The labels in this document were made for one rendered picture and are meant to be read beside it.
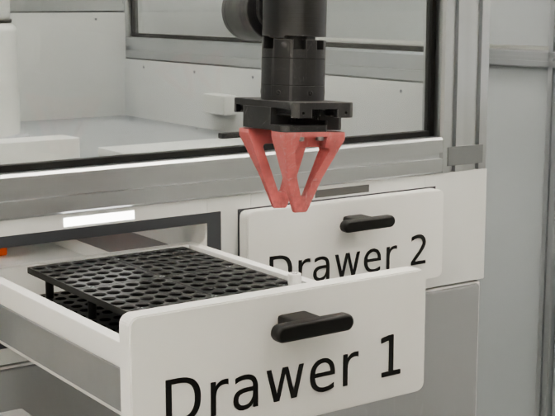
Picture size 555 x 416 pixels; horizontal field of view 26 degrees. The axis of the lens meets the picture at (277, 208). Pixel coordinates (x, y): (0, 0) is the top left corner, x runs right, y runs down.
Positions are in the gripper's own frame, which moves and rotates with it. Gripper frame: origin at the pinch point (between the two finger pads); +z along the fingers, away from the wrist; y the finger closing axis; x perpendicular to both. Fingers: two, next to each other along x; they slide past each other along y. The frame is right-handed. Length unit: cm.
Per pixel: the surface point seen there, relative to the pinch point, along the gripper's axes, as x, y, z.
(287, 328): -10.0, 15.0, 7.6
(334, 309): -2.9, 11.2, 7.5
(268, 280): -0.2, -2.8, 7.8
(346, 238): 22.6, -21.5, 8.0
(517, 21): 148, -124, -22
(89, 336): -20.1, 1.1, 10.1
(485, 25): 45, -23, -17
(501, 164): 149, -128, 13
